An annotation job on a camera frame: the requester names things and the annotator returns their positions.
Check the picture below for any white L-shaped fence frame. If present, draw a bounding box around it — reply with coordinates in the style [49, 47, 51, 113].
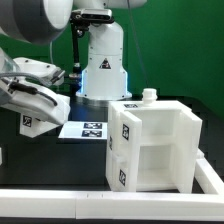
[0, 157, 224, 222]

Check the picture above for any white door panel with pegs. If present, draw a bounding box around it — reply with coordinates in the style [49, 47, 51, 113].
[172, 110, 202, 193]

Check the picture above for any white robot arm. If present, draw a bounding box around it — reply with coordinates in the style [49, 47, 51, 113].
[0, 0, 147, 128]

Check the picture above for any white door panel with knob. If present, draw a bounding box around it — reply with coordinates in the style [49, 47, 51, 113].
[113, 111, 142, 192]

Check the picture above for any white cabinet top block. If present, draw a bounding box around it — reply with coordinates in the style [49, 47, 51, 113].
[19, 113, 63, 138]

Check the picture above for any white marker base sheet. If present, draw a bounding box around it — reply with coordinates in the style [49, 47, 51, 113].
[58, 121, 107, 140]

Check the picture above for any white part at left edge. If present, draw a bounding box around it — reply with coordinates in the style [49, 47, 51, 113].
[0, 147, 2, 166]

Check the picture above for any white cabinet body box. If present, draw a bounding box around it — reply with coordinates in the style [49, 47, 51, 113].
[106, 89, 194, 192]

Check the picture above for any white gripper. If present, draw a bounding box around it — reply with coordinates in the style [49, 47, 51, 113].
[0, 78, 70, 125]

